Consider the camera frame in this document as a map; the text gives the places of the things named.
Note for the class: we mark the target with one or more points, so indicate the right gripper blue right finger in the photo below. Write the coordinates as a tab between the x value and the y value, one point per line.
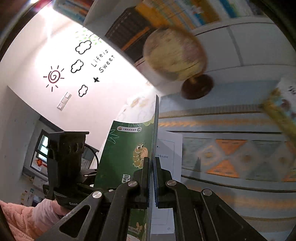
163	194

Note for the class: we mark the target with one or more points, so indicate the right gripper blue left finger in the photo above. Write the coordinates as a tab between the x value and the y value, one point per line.
142	178

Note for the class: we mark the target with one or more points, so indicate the dark green book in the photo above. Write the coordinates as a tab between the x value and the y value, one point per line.
126	146

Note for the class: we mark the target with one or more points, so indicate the dark red fairy tale book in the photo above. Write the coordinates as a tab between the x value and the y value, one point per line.
169	152

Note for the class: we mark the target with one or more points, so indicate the white rabbit hill book two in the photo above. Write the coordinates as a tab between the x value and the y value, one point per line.
280	106

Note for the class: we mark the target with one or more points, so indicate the white bookshelf with books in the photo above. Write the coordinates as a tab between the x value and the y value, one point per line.
252	39

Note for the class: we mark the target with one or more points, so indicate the left hand pink sleeve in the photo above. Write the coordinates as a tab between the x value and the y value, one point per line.
46	214

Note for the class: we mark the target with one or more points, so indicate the patterned blue table runner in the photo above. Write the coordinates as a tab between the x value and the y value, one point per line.
233	148

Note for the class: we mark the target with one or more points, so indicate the antique yellow desk globe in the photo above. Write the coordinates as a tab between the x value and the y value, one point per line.
177	55

